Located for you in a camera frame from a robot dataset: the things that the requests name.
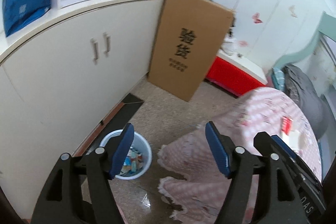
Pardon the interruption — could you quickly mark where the pink butterfly wall sticker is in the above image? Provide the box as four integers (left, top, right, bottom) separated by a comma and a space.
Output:
252, 12, 263, 24

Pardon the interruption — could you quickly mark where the white low cabinet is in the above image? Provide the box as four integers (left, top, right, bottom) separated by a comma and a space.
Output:
1, 0, 164, 219

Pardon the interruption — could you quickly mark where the red storage box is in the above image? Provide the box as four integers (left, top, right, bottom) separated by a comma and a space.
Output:
206, 50, 268, 97

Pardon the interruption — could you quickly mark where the pink checkered tablecloth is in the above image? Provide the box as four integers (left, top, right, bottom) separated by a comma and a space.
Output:
158, 88, 322, 223

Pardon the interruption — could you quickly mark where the light blue trash bin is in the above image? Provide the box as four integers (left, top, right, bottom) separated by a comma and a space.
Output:
94, 129, 153, 180

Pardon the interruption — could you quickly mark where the teal bunk bed frame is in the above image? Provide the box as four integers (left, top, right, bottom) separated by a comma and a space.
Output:
274, 12, 336, 68

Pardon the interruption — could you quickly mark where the blue paper bag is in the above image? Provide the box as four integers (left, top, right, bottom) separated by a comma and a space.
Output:
2, 0, 51, 36

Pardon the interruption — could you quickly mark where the white plastic bag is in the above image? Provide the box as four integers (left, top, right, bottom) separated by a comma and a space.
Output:
221, 35, 238, 56

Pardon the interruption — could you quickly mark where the tall brown cardboard box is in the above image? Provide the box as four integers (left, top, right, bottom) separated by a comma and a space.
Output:
147, 0, 234, 102

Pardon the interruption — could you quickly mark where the red white paper box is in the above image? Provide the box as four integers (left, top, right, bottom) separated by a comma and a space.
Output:
281, 116, 293, 136

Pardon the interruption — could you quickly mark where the grey folded blanket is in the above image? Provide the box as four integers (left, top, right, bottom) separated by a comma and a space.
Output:
282, 64, 330, 140

